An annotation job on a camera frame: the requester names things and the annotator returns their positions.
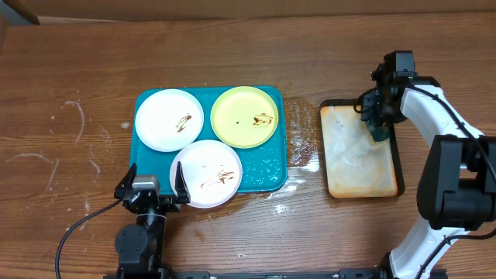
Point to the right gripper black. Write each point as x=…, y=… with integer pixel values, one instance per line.
x=369, y=105

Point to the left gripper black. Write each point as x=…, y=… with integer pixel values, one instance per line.
x=172, y=204

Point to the dark green sponge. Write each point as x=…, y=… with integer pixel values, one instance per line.
x=378, y=132

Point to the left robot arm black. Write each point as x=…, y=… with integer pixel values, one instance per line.
x=140, y=245

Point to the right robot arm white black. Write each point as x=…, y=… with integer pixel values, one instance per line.
x=456, y=191

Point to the black tray with soapy water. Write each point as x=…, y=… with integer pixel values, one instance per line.
x=356, y=166

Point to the teal plastic tray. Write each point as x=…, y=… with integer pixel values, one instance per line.
x=265, y=167

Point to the white plate bottom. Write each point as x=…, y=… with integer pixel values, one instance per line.
x=212, y=172

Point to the white plate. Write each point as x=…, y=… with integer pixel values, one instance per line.
x=212, y=172
x=169, y=120

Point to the white plate top left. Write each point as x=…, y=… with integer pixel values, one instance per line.
x=169, y=120

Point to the yellow-green plate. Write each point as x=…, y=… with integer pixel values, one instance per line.
x=244, y=117

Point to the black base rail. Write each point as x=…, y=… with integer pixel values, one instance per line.
x=345, y=273

